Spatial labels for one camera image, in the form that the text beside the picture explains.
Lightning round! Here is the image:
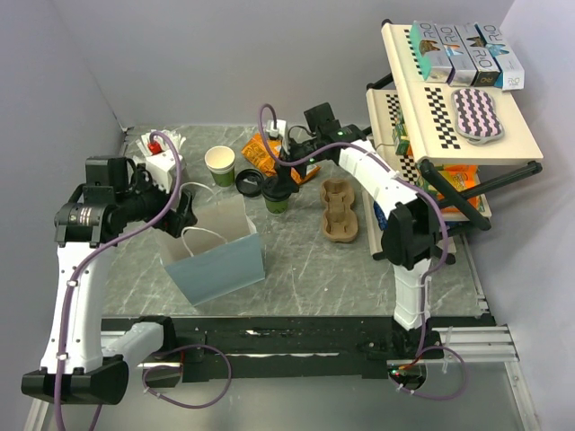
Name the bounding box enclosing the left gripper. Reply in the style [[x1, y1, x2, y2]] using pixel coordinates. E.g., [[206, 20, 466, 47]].
[[116, 163, 197, 236]]

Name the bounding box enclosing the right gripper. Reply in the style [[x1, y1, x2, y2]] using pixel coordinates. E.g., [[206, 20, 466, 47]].
[[270, 133, 323, 195]]

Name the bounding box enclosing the green paper coffee cup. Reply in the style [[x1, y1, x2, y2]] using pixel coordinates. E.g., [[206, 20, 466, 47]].
[[261, 176, 291, 215]]

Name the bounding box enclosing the blue white paper bag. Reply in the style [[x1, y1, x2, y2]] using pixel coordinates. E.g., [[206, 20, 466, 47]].
[[155, 195, 265, 305]]

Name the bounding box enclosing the black cup lid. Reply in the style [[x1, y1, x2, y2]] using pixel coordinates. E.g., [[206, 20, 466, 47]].
[[261, 176, 292, 202]]

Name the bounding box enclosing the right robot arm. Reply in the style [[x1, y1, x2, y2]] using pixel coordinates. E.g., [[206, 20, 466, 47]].
[[257, 103, 447, 358]]

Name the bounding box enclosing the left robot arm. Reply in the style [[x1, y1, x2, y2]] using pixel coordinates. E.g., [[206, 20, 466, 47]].
[[21, 136, 197, 405]]

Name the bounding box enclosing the white wrapped straws bundle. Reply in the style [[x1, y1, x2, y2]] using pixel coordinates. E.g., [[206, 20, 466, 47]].
[[136, 129, 186, 157]]

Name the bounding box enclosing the stack of black cup lids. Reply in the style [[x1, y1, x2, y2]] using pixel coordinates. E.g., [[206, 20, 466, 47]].
[[234, 168, 264, 198]]

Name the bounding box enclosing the orange snack bag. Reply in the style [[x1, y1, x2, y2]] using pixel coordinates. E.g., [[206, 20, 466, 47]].
[[242, 133, 321, 185]]

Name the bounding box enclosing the brown cardboard cup carrier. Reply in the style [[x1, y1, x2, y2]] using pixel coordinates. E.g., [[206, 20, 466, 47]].
[[320, 179, 358, 243]]

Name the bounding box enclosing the stack of green paper cups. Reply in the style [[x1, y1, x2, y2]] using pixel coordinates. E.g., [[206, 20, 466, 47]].
[[204, 145, 235, 188]]

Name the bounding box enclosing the blue Doritos chip bag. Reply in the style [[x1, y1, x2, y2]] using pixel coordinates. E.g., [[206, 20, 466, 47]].
[[373, 202, 387, 231]]

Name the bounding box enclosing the green small box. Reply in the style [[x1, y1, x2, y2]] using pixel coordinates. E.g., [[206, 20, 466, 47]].
[[392, 122, 410, 155]]

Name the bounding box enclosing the orange chip bag on shelf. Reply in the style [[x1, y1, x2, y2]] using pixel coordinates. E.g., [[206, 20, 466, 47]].
[[417, 164, 479, 201]]

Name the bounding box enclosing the beige black shelf rack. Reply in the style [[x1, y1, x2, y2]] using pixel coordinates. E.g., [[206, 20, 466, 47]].
[[366, 20, 544, 235]]

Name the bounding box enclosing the teal silver box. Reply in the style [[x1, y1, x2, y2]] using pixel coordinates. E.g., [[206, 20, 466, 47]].
[[410, 21, 453, 84]]

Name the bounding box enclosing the pink black striped sponge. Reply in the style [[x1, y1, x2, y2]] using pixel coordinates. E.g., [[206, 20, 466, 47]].
[[451, 88, 505, 145]]

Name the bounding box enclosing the silver blue box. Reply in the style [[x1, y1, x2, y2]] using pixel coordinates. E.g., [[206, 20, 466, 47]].
[[435, 23, 477, 87]]

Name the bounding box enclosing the black silver box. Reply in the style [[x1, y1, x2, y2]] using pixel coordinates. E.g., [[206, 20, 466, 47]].
[[456, 23, 500, 87]]

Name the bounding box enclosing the white blue box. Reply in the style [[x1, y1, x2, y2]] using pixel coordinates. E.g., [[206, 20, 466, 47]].
[[475, 23, 525, 92]]

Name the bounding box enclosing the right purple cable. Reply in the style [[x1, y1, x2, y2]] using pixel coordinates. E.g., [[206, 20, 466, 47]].
[[257, 103, 470, 400]]

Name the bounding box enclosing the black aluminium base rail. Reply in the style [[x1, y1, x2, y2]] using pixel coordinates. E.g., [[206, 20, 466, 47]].
[[101, 316, 520, 383]]

